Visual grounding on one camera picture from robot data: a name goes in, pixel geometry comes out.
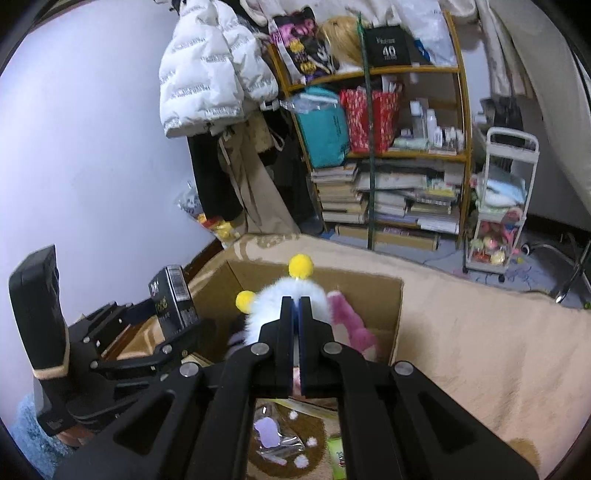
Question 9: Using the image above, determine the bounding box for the white trolley cart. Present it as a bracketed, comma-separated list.
[463, 127, 540, 282]

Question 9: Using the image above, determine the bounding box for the small black box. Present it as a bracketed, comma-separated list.
[148, 264, 200, 335]

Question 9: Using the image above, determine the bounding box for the pink plush paw toy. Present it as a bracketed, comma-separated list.
[327, 288, 379, 361]

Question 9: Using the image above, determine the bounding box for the black bag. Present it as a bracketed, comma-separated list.
[480, 95, 525, 134]

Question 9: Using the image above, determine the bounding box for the printed cardboard box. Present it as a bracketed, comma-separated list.
[182, 260, 404, 411]

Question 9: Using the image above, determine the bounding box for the blond wig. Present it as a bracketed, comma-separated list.
[318, 16, 365, 70]

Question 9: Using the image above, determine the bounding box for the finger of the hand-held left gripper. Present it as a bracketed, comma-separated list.
[95, 320, 218, 384]
[81, 300, 160, 344]

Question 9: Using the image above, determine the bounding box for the white curtain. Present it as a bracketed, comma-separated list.
[240, 0, 532, 100]

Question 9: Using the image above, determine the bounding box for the clear bag of colourful things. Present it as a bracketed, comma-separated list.
[174, 182, 241, 243]

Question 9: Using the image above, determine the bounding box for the cream padded chair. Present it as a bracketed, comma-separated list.
[475, 0, 591, 305]

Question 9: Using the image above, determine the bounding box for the teal shopping bag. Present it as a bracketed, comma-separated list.
[293, 87, 352, 169]

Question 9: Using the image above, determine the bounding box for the black cardboard box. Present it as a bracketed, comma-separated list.
[362, 23, 414, 68]

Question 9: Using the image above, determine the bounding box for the white pompom plush toy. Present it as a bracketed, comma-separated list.
[226, 253, 333, 358]

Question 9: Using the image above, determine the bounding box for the white puffer jacket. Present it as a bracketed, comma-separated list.
[158, 0, 280, 139]

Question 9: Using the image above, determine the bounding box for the pile of books and papers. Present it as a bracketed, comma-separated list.
[355, 159, 465, 250]

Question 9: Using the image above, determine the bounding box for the red gift bag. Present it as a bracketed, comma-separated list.
[339, 88, 402, 155]

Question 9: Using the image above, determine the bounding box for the wooden shelf rack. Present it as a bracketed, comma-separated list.
[268, 11, 474, 252]

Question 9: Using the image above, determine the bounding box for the green pole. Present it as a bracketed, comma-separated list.
[353, 14, 377, 250]

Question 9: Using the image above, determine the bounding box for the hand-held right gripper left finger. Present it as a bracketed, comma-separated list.
[53, 298, 294, 480]

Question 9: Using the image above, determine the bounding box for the dark hanging garment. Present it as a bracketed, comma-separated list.
[268, 134, 324, 234]

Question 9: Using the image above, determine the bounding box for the black coat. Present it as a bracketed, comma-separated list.
[187, 131, 243, 222]

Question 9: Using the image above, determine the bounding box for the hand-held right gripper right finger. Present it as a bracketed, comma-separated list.
[300, 298, 541, 480]

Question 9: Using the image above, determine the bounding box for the stack of old books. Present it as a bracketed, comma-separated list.
[310, 164, 370, 225]

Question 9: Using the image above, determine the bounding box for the green tissue packet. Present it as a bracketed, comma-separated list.
[325, 436, 349, 480]

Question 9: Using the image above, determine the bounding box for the group of small bottles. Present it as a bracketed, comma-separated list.
[402, 99, 466, 151]

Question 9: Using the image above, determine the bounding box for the printed tote bag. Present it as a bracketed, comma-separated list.
[270, 7, 340, 86]

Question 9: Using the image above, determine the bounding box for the beige printed blanket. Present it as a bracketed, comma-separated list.
[115, 233, 591, 480]

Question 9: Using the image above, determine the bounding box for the white plastic bag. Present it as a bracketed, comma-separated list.
[392, 0, 455, 65]

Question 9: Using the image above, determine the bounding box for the beige coat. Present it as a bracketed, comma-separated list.
[217, 113, 301, 236]

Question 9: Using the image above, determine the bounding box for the lilac item in clear packet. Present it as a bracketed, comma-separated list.
[253, 401, 308, 467]

